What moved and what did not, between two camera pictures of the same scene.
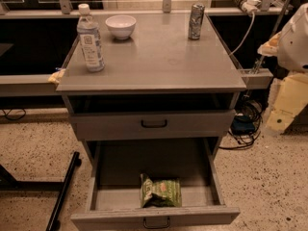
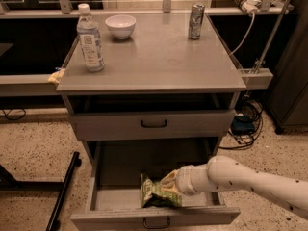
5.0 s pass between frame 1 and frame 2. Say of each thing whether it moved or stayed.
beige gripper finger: moved
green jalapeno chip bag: stayed
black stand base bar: stayed
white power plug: stayed
